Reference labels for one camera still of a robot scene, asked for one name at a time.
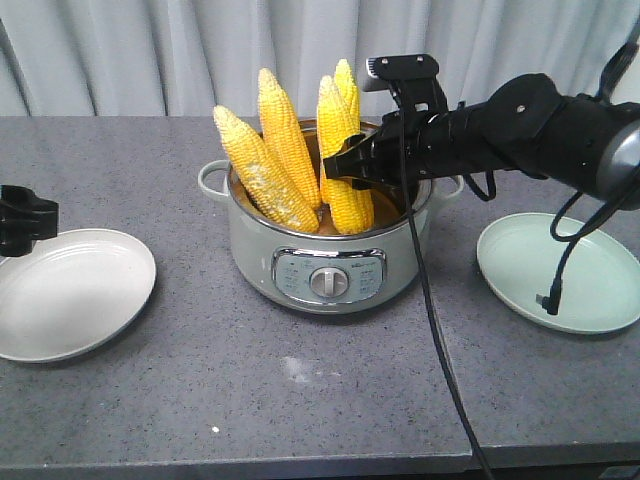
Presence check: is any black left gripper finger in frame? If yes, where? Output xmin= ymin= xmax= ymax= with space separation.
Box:
xmin=1 ymin=185 xmax=59 ymax=257

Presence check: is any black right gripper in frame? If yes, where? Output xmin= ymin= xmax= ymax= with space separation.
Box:
xmin=323 ymin=103 xmax=488 ymax=186

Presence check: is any bright yellow corn cob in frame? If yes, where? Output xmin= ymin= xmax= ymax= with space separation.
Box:
xmin=333 ymin=58 xmax=360 ymax=132
xmin=316 ymin=75 xmax=374 ymax=235

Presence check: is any pale corn cob with white patch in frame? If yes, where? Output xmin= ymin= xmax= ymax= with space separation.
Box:
xmin=213 ymin=105 xmax=319 ymax=233

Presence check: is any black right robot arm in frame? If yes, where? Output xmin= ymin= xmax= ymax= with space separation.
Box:
xmin=324 ymin=74 xmax=639 ymax=201

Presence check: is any bright yellow upright corn cob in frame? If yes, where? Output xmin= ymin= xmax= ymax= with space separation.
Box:
xmin=333 ymin=58 xmax=360 ymax=132

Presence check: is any pale yellow corn cob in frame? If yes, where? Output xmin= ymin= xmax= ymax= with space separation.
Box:
xmin=258 ymin=68 xmax=322 ymax=210

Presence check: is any white round plate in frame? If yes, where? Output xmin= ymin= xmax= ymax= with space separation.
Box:
xmin=1 ymin=228 xmax=156 ymax=363

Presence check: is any green electric cooking pot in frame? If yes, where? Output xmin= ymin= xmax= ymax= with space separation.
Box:
xmin=198 ymin=159 xmax=464 ymax=314

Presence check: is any white curtain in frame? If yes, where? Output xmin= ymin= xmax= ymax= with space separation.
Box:
xmin=1 ymin=1 xmax=639 ymax=116

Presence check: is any green round plate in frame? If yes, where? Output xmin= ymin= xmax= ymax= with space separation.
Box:
xmin=476 ymin=213 xmax=639 ymax=334

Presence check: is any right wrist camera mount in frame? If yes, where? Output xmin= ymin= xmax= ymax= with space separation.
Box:
xmin=357 ymin=53 xmax=448 ymax=113

